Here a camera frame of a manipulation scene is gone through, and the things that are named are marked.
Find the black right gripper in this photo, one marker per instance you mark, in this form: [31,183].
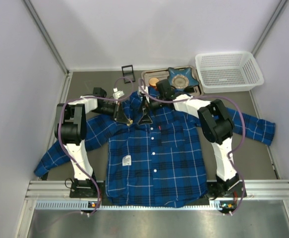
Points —
[146,105]

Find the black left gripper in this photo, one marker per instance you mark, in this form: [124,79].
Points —
[117,110]

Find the gold brooch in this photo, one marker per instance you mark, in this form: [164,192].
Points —
[130,122]

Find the blue plaid shirt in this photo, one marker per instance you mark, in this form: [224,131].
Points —
[157,164]

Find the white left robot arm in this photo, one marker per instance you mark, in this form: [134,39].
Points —
[71,132]

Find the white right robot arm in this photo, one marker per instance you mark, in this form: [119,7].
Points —
[216,123]

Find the black brooch box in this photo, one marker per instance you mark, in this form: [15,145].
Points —
[128,73]

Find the orange cup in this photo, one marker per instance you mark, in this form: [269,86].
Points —
[153,82]

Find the silver metal tray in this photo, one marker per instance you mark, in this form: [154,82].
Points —
[162,74]

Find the blue star-shaped dish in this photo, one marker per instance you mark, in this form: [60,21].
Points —
[181,78]

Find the white plastic basket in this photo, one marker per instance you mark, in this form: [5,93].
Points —
[223,72]

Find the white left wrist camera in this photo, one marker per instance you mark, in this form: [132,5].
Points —
[117,94]

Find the aluminium frame rail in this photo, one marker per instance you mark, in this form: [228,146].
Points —
[54,195]

